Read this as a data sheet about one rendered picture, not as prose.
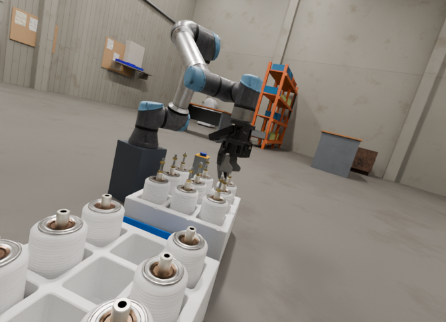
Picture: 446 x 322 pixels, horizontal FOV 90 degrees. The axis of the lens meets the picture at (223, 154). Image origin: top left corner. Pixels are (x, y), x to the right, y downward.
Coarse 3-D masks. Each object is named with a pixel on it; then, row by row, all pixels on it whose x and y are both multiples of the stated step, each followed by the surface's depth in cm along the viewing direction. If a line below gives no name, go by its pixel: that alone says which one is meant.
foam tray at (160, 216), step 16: (128, 208) 81; (144, 208) 80; (160, 208) 79; (160, 224) 79; (176, 224) 78; (192, 224) 77; (208, 224) 77; (224, 224) 80; (208, 240) 76; (224, 240) 75; (208, 256) 77
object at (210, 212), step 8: (208, 200) 80; (200, 208) 82; (208, 208) 78; (216, 208) 78; (224, 208) 80; (200, 216) 81; (208, 216) 79; (216, 216) 79; (224, 216) 82; (216, 224) 80
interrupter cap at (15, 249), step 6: (0, 240) 37; (6, 240) 37; (12, 240) 38; (0, 246) 36; (6, 246) 36; (12, 246) 36; (18, 246) 37; (0, 252) 35; (6, 252) 35; (12, 252) 35; (18, 252) 36; (0, 258) 34; (6, 258) 34; (12, 258) 34; (0, 264) 33; (6, 264) 33
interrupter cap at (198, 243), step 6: (174, 234) 52; (180, 234) 53; (198, 234) 55; (174, 240) 50; (180, 240) 50; (198, 240) 52; (180, 246) 48; (186, 246) 49; (192, 246) 49; (198, 246) 50
